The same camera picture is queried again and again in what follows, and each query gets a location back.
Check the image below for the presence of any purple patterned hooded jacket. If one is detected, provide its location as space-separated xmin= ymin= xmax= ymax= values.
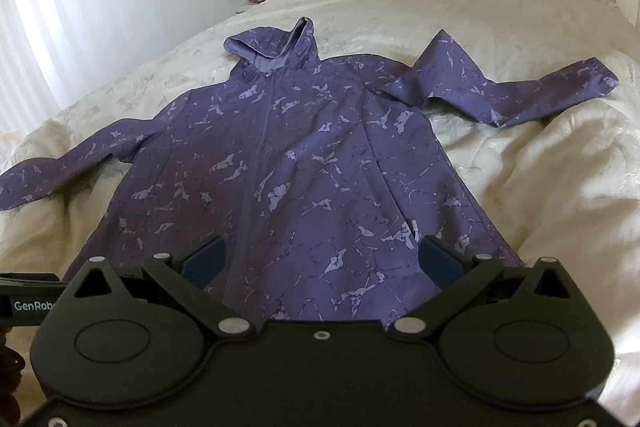
xmin=1 ymin=18 xmax=618 ymax=323

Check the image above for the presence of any cream bed comforter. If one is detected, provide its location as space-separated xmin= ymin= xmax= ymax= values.
xmin=1 ymin=0 xmax=639 ymax=423

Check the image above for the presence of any white window curtain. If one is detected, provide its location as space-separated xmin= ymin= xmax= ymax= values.
xmin=1 ymin=0 xmax=94 ymax=133

